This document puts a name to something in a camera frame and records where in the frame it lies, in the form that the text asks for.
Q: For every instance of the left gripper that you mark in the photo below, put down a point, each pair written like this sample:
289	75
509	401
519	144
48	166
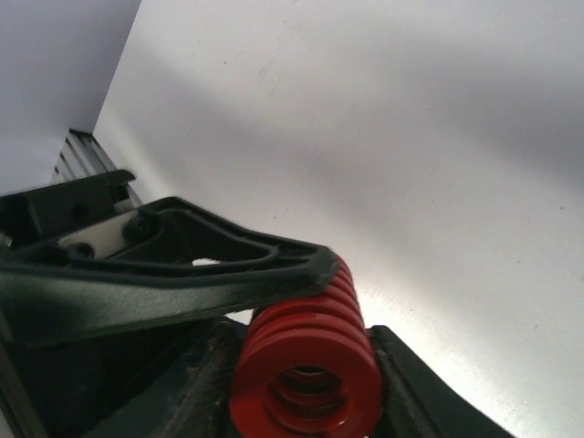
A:
74	267

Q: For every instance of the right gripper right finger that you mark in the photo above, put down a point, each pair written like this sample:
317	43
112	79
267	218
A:
417	402

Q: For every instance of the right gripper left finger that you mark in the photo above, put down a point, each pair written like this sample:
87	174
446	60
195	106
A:
190	399

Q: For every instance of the large red spring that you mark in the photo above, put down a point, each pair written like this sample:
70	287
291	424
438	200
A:
307	369

